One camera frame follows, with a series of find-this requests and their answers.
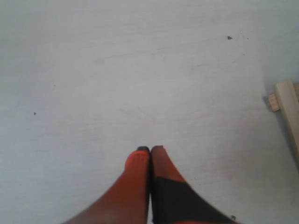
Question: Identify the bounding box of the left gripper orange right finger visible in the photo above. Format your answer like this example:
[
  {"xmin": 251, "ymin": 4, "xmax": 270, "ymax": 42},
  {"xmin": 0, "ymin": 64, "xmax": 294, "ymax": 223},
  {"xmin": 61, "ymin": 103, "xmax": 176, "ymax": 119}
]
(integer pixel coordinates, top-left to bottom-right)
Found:
[{"xmin": 151, "ymin": 146, "xmax": 236, "ymax": 224}]

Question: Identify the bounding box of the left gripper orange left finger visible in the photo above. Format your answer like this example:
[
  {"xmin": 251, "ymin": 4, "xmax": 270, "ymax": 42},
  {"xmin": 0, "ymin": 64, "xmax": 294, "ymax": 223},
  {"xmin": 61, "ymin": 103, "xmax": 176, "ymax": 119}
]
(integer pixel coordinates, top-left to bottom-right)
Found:
[{"xmin": 65, "ymin": 146, "xmax": 150, "ymax": 224}]

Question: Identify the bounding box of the small wooden stick top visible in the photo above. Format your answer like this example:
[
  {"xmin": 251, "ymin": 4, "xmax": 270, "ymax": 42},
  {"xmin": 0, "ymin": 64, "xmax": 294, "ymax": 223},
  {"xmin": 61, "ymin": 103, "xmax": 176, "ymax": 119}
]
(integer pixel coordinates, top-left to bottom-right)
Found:
[{"xmin": 268, "ymin": 93, "xmax": 280, "ymax": 112}]

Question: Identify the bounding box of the plain wooden stick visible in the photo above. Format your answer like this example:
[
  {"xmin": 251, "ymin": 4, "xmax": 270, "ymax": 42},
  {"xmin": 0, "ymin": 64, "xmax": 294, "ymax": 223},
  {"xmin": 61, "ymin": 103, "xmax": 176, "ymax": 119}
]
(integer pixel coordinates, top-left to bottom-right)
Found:
[{"xmin": 275, "ymin": 80, "xmax": 299, "ymax": 164}]

